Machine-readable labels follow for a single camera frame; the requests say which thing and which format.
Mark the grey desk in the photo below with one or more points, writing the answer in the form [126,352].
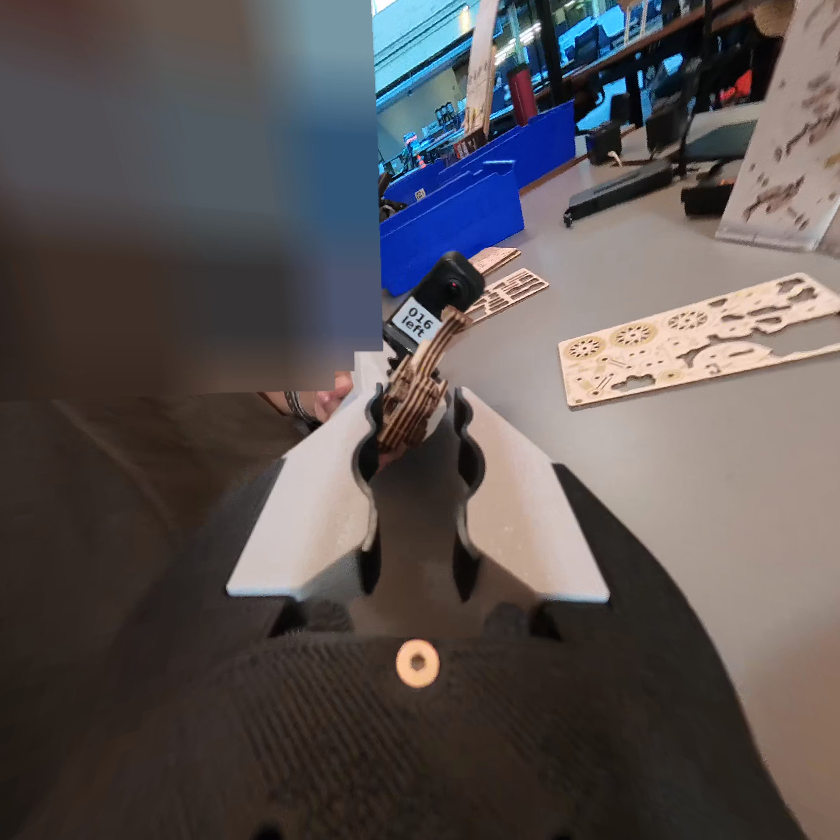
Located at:
[656,492]

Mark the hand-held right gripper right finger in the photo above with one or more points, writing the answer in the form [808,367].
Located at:
[531,525]

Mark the tall wooden sheet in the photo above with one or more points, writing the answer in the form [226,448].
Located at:
[482,79]

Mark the white printed instruction board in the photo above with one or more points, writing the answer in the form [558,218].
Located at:
[787,164]

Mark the stack of wooden sheets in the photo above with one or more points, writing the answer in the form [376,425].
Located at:
[499,259]

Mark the wooden background table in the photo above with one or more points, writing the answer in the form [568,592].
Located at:
[630,40]

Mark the person's left forearm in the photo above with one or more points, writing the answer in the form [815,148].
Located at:
[275,400]

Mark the person's left hand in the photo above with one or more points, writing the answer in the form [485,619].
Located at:
[331,397]

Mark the red bottle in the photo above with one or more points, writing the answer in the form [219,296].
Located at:
[523,95]

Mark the blue plastic bin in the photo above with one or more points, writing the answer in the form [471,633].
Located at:
[538,138]
[453,229]

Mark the black flat device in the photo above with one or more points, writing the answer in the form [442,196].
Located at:
[623,187]

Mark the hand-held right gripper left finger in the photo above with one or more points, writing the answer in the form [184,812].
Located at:
[308,525]

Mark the wooden puzzle model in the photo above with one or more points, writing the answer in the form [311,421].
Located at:
[413,387]

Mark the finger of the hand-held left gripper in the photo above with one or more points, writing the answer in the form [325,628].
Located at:
[436,423]

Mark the small wooden puzzle sheet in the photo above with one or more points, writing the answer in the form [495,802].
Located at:
[518,289]

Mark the black stand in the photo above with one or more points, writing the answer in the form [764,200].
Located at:
[722,141]

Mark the small black box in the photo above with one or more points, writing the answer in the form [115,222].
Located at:
[705,200]

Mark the wooden puzzle sheet with gears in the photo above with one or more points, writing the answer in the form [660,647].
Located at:
[584,380]

